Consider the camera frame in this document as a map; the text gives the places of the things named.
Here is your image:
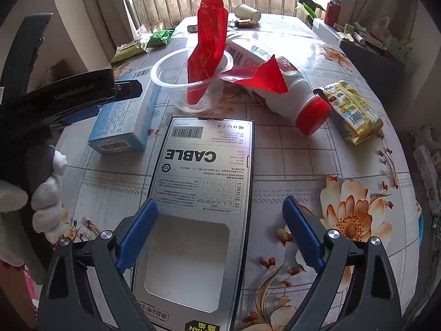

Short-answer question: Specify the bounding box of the blue medicine box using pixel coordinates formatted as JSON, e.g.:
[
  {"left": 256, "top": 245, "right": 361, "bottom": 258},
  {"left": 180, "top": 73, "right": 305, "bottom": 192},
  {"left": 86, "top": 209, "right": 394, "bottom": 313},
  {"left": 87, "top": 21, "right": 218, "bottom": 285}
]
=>
[{"left": 88, "top": 66, "right": 160, "bottom": 154}]

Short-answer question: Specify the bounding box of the light green perforated basket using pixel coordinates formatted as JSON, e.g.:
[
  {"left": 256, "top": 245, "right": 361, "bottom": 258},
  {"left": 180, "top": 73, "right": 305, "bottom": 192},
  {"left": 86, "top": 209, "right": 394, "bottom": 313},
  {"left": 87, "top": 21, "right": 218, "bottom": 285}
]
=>
[{"left": 384, "top": 36, "right": 412, "bottom": 64}]

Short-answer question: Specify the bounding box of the dark grey side cabinet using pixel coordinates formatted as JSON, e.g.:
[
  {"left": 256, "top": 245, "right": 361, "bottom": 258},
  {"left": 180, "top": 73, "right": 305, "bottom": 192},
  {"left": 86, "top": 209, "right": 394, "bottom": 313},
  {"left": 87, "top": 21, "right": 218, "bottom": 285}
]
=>
[{"left": 339, "top": 40, "right": 404, "bottom": 105}]

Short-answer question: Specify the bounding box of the yellow snack packet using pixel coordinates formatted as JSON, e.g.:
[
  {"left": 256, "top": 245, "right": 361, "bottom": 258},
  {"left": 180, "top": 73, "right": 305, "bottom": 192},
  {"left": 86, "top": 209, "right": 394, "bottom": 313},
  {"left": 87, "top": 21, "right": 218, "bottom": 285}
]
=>
[{"left": 313, "top": 80, "right": 383, "bottom": 145}]

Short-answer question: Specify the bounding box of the white tissue roll pack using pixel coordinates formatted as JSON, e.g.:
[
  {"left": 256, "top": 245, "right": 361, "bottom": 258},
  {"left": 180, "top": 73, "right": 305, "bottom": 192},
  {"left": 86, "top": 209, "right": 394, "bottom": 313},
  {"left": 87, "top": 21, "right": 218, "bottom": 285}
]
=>
[{"left": 413, "top": 145, "right": 440, "bottom": 215}]

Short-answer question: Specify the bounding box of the tall red wrapper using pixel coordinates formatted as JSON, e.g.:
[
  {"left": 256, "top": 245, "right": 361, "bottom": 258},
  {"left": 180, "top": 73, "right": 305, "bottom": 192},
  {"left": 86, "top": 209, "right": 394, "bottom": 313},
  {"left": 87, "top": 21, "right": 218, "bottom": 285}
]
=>
[{"left": 187, "top": 0, "right": 228, "bottom": 83}]

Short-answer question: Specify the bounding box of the floral tablecloth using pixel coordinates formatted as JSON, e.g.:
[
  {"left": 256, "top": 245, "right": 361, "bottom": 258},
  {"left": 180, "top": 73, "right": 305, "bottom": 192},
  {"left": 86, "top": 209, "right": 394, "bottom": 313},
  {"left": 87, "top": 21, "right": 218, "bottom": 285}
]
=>
[{"left": 57, "top": 14, "right": 419, "bottom": 330}]

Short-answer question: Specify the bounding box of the paper cup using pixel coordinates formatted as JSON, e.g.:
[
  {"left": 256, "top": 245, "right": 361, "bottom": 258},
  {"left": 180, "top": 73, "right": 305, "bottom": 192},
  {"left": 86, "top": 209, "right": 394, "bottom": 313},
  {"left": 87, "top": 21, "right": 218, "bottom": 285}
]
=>
[{"left": 234, "top": 3, "right": 261, "bottom": 22}]

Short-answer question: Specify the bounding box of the red thermos bottle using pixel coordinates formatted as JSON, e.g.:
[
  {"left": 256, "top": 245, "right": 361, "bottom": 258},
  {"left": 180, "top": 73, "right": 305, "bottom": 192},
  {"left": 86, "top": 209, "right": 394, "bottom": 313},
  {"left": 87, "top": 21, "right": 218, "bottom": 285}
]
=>
[{"left": 324, "top": 0, "right": 341, "bottom": 27}]

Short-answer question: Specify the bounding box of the white gloved left hand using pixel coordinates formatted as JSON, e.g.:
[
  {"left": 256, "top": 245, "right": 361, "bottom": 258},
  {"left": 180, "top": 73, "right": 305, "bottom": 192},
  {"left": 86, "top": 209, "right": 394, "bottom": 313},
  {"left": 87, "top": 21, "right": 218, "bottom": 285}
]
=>
[{"left": 1, "top": 146, "right": 66, "bottom": 268}]

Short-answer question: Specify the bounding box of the olive snack packet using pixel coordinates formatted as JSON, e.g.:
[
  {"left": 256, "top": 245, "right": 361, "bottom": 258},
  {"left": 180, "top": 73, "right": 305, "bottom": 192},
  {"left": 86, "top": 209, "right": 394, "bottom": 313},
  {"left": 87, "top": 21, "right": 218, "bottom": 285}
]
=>
[{"left": 111, "top": 37, "right": 149, "bottom": 64}]

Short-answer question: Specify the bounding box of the torn red wrapper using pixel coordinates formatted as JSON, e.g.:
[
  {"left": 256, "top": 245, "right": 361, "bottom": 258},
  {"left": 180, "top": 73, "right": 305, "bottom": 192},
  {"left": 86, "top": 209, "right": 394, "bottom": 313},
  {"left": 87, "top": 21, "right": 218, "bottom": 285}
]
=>
[{"left": 216, "top": 55, "right": 288, "bottom": 94}]

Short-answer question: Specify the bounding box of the green snack packet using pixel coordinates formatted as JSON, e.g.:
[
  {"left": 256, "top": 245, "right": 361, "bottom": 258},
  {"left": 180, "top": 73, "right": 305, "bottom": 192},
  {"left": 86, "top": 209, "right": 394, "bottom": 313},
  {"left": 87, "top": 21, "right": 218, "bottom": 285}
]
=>
[{"left": 147, "top": 29, "right": 174, "bottom": 48}]

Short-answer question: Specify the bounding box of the white cable packaging box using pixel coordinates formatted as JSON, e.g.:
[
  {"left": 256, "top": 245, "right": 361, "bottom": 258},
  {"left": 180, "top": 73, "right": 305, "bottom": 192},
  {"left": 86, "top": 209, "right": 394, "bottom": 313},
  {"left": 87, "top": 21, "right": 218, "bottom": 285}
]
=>
[{"left": 132, "top": 117, "right": 254, "bottom": 330}]

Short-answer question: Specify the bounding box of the white bottle red cap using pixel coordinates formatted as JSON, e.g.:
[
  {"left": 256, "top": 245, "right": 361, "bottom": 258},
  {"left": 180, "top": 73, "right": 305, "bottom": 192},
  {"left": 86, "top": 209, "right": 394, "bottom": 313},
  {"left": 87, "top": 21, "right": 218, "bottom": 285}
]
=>
[{"left": 226, "top": 37, "right": 331, "bottom": 135}]

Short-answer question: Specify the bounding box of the clear plastic bowl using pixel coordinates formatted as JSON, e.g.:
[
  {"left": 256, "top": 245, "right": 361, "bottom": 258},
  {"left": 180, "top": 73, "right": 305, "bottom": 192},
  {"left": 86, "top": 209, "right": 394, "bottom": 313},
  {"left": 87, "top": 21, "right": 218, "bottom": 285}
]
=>
[{"left": 149, "top": 47, "right": 236, "bottom": 114}]

